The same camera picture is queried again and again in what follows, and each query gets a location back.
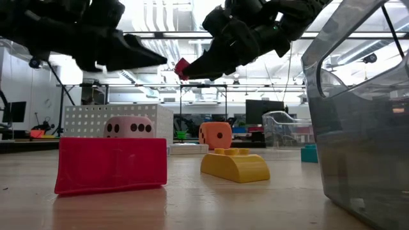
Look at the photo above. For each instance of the green background bin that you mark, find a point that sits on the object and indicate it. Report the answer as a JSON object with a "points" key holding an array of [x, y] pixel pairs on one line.
{"points": [[181, 134]]}

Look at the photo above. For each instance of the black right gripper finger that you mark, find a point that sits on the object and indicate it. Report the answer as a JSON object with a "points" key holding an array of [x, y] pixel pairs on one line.
{"points": [[230, 51], [211, 76]]}

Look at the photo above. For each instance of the white perforated basket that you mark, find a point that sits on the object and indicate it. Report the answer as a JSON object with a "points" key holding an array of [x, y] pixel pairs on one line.
{"points": [[166, 127]]}

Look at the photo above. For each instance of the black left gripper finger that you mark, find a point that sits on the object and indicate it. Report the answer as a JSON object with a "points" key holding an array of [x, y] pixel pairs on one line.
{"points": [[134, 64], [137, 48]]}

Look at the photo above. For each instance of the large yellow rounded brick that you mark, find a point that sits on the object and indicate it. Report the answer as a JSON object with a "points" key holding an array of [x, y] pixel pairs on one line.
{"points": [[236, 167]]}

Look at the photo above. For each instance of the smoky grey plastic bin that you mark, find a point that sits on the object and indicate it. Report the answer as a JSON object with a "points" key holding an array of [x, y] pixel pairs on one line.
{"points": [[367, 159]]}

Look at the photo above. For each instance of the small blue toy brick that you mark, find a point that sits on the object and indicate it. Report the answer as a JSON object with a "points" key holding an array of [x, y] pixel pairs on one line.
{"points": [[309, 155]]}

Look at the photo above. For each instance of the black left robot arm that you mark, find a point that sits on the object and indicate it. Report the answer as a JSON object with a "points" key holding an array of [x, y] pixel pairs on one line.
{"points": [[19, 19]]}

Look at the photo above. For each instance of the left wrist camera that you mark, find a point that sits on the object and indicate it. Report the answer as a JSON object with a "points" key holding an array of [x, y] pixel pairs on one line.
{"points": [[105, 12]]}

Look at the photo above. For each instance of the small red toy brick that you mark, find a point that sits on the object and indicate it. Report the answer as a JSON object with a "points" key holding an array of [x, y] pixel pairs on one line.
{"points": [[180, 67]]}

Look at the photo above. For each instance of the black monitor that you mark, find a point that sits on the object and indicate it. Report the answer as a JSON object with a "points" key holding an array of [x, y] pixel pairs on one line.
{"points": [[16, 111], [263, 111]]}

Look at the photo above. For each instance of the orange foam die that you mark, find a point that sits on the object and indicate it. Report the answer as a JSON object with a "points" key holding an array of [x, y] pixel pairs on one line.
{"points": [[215, 135]]}

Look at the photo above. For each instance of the clear plastic bin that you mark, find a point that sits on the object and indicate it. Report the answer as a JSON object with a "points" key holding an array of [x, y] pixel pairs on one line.
{"points": [[278, 127]]}

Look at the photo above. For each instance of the black background workbench frame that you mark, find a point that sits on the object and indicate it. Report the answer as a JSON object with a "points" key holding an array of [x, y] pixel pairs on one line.
{"points": [[181, 105]]}

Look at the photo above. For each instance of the pink foam die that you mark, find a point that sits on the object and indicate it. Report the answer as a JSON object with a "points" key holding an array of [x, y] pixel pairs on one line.
{"points": [[128, 127]]}

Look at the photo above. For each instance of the large red toy brick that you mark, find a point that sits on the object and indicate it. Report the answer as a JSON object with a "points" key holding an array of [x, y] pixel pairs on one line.
{"points": [[110, 166]]}

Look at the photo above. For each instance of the orange background bin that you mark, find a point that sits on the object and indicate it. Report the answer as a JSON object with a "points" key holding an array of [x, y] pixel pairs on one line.
{"points": [[37, 133]]}

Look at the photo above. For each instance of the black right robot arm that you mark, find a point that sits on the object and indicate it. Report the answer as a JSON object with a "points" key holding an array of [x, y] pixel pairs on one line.
{"points": [[303, 12]]}

